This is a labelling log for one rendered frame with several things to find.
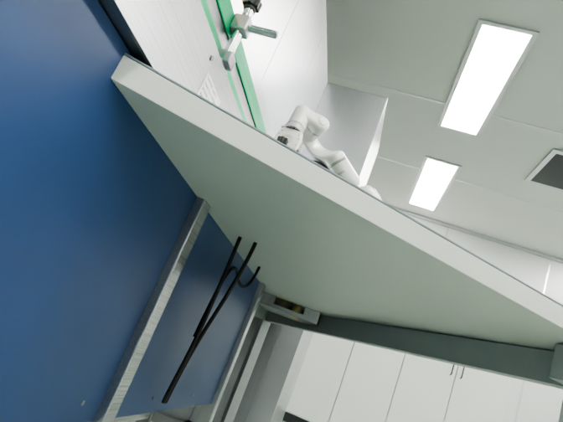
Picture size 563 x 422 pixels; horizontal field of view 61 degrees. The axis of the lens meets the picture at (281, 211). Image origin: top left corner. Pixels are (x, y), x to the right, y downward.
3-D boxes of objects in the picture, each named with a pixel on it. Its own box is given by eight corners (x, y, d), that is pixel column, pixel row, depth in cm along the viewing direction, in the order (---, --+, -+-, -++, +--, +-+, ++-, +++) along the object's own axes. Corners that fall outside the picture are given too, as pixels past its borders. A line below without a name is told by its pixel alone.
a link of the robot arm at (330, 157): (337, 162, 190) (309, 117, 190) (319, 175, 200) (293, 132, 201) (350, 155, 194) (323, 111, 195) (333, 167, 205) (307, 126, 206)
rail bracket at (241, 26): (216, 73, 75) (249, 7, 79) (260, 84, 73) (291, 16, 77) (209, 56, 71) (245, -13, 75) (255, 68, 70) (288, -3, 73)
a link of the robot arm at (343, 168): (348, 155, 183) (314, 175, 185) (377, 202, 182) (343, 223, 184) (347, 158, 199) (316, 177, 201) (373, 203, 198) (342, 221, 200)
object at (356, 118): (286, 246, 333) (328, 137, 358) (338, 265, 325) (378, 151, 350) (274, 213, 267) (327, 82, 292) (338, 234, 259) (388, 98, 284)
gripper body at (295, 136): (281, 120, 188) (270, 141, 182) (306, 127, 186) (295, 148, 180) (281, 134, 194) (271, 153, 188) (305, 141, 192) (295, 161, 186)
